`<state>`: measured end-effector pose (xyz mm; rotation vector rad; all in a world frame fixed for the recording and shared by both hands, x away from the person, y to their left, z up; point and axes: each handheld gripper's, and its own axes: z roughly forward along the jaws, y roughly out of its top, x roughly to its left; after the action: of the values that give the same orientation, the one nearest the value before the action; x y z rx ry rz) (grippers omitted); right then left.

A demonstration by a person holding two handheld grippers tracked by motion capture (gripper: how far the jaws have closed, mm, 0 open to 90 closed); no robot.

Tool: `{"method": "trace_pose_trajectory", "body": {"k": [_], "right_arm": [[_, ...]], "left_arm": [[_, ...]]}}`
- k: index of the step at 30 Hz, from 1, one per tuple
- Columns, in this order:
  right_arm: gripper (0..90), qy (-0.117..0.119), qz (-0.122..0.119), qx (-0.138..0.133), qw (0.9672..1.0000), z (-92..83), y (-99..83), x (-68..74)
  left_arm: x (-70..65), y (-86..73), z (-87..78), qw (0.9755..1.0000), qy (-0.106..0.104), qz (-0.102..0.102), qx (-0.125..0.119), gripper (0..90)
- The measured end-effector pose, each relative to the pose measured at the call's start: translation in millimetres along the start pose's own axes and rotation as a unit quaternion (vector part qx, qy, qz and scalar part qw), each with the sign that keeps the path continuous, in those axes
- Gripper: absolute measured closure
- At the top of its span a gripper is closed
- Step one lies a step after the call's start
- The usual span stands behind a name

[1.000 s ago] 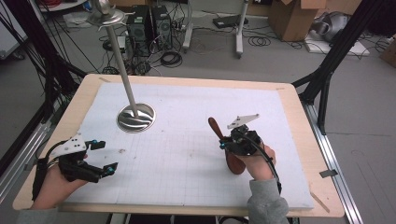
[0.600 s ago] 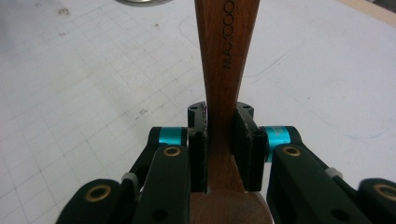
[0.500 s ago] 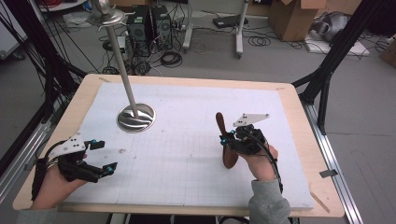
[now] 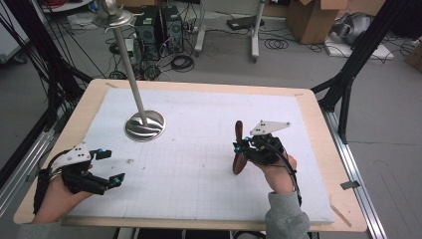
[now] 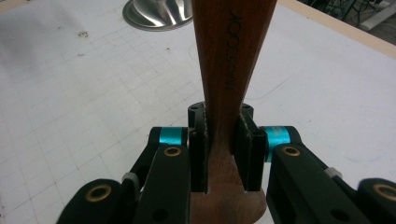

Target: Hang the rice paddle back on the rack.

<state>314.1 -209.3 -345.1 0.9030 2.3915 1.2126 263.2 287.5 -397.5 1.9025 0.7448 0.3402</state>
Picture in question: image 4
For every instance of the grey rounded device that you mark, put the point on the grey rounded device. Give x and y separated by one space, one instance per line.
353 26

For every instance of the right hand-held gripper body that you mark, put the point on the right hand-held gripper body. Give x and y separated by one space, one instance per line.
265 151

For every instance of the brown wooden rice spoon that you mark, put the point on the brown wooden rice spoon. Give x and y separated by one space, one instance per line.
239 166

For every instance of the person's right hand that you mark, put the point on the person's right hand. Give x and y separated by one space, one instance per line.
280 177

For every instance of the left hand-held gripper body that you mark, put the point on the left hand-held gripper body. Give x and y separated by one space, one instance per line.
78 172

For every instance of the person's left hand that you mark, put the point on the person's left hand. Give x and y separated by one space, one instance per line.
56 200

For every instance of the black frame post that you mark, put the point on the black frame post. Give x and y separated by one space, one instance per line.
36 59
358 59

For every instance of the large open cardboard box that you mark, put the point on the large open cardboard box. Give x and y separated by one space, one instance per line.
312 20

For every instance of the black flat device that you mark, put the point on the black flat device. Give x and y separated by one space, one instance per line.
244 22

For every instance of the aluminium rail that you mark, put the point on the aluminium rail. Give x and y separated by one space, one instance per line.
355 172
23 169

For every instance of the silver metal hanging stand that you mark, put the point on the silver metal hanging stand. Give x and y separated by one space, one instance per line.
152 130

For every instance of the black computer tower green label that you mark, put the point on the black computer tower green label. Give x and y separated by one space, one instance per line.
147 33

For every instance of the white grid mat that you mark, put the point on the white grid mat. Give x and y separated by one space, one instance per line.
199 172

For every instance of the grey metal bracket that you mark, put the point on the grey metal bracket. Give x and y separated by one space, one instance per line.
350 185

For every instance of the white stand leg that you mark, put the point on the white stand leg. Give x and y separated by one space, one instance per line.
256 36
200 33

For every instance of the white foam board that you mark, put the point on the white foam board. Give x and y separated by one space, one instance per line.
365 51

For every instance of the light wooden table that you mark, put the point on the light wooden table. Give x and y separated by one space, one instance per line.
215 87

